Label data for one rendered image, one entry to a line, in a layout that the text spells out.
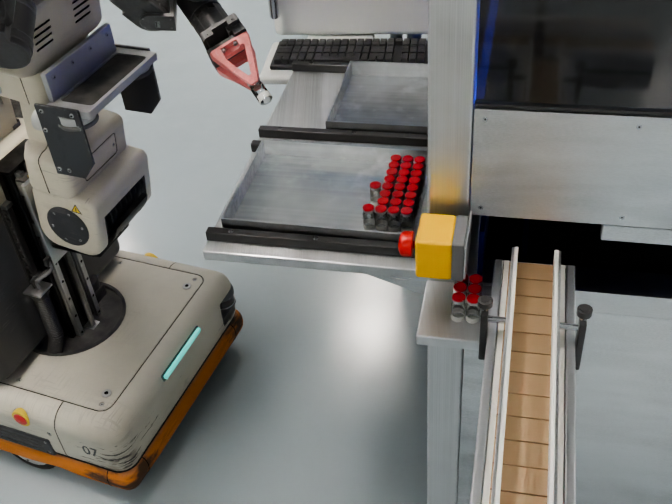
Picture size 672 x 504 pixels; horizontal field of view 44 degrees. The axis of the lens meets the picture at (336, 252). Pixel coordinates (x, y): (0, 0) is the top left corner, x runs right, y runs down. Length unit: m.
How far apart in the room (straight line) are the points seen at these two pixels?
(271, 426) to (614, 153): 1.39
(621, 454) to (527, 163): 0.68
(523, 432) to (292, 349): 1.46
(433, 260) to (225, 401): 1.27
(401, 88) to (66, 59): 0.71
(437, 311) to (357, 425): 1.01
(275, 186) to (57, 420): 0.86
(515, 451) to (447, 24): 0.55
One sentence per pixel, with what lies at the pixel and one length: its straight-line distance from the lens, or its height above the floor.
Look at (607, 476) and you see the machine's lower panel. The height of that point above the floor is 0.40.
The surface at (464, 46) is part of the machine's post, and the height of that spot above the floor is 1.30.
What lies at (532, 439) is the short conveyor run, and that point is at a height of 0.93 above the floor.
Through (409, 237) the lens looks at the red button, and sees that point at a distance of 1.27.
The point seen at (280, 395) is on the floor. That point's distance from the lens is 2.40.
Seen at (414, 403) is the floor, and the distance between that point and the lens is 2.35.
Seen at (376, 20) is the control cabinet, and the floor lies 0.85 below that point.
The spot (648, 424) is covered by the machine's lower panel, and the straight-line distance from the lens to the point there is 1.64.
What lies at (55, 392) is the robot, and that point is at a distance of 2.19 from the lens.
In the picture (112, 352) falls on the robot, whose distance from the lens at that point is 2.23.
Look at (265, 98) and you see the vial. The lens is 1.31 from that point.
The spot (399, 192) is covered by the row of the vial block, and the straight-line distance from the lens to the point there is 1.50.
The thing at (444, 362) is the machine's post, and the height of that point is 0.68.
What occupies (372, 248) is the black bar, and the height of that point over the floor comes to 0.89.
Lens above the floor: 1.82
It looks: 40 degrees down
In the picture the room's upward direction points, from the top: 5 degrees counter-clockwise
